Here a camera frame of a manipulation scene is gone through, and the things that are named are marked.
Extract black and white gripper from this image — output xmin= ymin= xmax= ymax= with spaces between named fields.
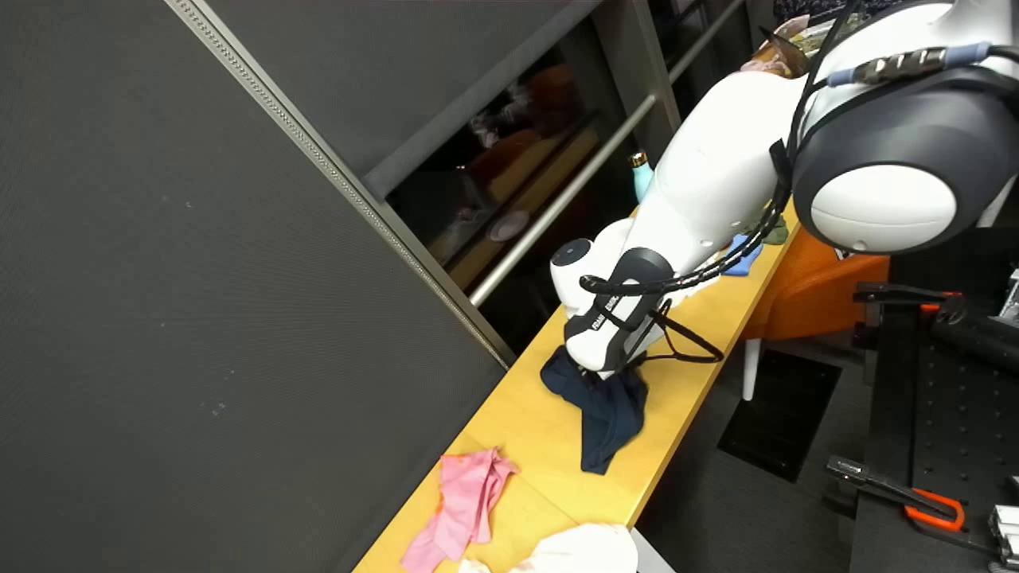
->
xmin=577 ymin=322 xmax=664 ymax=379

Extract navy blue cloth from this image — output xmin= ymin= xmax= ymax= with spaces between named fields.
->
xmin=543 ymin=349 xmax=647 ymax=475

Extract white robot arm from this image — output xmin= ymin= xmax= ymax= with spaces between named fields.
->
xmin=552 ymin=0 xmax=1019 ymax=379

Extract light blue cloth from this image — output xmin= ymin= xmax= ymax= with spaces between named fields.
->
xmin=726 ymin=233 xmax=766 ymax=276

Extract pink cloth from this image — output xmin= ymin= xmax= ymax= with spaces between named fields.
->
xmin=403 ymin=449 xmax=517 ymax=573

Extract large white cloth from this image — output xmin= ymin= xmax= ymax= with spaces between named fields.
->
xmin=513 ymin=526 xmax=641 ymax=573

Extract green leaf-shaped cloth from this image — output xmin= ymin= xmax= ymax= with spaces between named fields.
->
xmin=766 ymin=216 xmax=790 ymax=244

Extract light blue water bottle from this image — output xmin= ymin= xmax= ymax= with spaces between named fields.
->
xmin=630 ymin=153 xmax=652 ymax=205

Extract black floor vent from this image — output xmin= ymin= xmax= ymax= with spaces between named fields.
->
xmin=721 ymin=349 xmax=840 ymax=480

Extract orange chair with checkerboard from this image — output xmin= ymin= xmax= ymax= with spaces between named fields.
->
xmin=746 ymin=233 xmax=892 ymax=342

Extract silver window railing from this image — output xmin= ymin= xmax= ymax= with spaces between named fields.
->
xmin=469 ymin=0 xmax=749 ymax=309

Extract black perforated breadboard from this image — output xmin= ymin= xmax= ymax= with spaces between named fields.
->
xmin=851 ymin=292 xmax=1019 ymax=573

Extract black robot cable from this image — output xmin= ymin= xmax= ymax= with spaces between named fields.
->
xmin=577 ymin=11 xmax=855 ymax=368

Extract orange-handled black clamp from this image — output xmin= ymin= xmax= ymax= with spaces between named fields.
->
xmin=824 ymin=455 xmax=969 ymax=536

